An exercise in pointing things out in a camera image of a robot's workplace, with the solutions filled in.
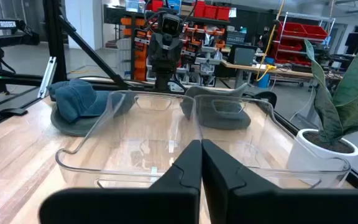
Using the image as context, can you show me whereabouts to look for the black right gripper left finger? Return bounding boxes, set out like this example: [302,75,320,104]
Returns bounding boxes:
[39,139,203,224]

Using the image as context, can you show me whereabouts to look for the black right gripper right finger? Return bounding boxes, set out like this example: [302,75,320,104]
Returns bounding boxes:
[202,139,358,224]

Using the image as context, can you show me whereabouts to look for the grey green bucket hat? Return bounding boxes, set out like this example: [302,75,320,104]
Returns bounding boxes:
[180,83,252,131]

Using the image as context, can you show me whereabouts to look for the dark green bucket hat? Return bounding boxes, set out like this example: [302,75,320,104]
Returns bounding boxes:
[50,104,105,137]

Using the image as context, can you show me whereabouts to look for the blue bucket hat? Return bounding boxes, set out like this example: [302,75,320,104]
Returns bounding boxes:
[47,79,135,124]

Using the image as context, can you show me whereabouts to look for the black rack orange parts bins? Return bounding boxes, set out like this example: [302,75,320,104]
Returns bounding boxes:
[119,0,231,88]

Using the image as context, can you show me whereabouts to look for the cardboard box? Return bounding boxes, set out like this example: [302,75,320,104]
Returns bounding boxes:
[180,4,195,16]

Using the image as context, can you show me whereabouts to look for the red storage bin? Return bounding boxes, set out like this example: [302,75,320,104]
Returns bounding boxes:
[194,1,206,18]
[150,0,164,12]
[204,4,219,19]
[216,6,231,21]

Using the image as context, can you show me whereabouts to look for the blue box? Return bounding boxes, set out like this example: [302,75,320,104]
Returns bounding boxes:
[166,0,182,12]

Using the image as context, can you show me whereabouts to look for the clear plastic tub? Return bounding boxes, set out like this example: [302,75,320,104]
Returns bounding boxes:
[125,0,146,13]

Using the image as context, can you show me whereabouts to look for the clear plastic bin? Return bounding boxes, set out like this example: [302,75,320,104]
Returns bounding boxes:
[55,90,352,190]

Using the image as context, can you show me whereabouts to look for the black equipment box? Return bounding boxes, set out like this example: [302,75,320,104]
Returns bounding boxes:
[228,45,257,66]

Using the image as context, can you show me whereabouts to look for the blue bucket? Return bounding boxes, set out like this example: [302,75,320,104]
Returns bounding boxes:
[257,57,275,88]

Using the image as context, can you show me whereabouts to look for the wooden workbench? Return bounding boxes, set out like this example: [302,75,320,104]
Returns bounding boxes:
[221,58,315,90]

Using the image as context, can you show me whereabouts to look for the snake plant in white pot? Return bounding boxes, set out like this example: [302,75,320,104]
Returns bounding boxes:
[287,39,358,172]

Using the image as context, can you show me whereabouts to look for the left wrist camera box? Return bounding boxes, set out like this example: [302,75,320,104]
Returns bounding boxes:
[161,12,182,35]

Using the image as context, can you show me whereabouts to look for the black diagonal frame brace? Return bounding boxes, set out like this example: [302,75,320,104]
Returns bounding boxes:
[57,15,130,90]

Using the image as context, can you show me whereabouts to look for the white floor cable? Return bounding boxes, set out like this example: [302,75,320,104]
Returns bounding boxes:
[289,86,315,122]

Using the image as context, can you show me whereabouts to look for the yellow hanging cable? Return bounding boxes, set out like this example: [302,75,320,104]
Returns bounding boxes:
[255,0,286,82]

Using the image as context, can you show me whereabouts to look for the black frame post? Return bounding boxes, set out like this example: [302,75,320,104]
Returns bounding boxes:
[43,0,68,84]

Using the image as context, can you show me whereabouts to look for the silver metal bracket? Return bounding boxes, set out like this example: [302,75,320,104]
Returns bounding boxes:
[37,56,57,100]

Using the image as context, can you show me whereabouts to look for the wire shelf with red bins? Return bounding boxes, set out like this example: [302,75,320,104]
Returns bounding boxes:
[272,12,337,68]

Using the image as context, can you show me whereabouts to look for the black cable clip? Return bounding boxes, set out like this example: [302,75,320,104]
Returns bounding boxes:
[0,108,29,120]

